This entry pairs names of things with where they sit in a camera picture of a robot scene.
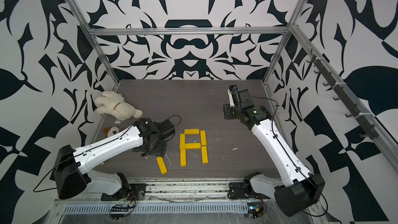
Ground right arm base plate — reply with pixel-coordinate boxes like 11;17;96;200
228;182;252;200

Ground white plush toy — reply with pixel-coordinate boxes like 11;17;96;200
94;91;143;124

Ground yellow block bar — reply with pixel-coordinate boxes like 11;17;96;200
184;129;200;135
184;143;202;149

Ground circuit board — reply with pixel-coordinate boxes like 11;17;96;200
247;201;266;219
108;204;135;220

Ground yellow block vertical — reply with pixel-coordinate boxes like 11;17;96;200
179;133;186;150
200;130;207;146
180;149;187;167

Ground yellow block top bar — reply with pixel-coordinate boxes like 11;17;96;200
184;129;200;135

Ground right circuit board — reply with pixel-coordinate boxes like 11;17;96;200
247;201;266;219

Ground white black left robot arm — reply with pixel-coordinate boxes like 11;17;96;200
52;118;175;200

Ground left circuit board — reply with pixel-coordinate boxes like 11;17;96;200
108;204;135;220

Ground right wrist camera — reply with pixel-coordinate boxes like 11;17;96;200
228;85;238;107

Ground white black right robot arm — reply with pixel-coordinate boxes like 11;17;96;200
223;85;325;217

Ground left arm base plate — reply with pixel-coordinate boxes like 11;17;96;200
101;183;147;202

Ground brown white small plush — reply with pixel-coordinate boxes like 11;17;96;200
103;127;123;138

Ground yellow block spare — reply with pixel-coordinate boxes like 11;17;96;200
201;146;208;164
156;157;168;175

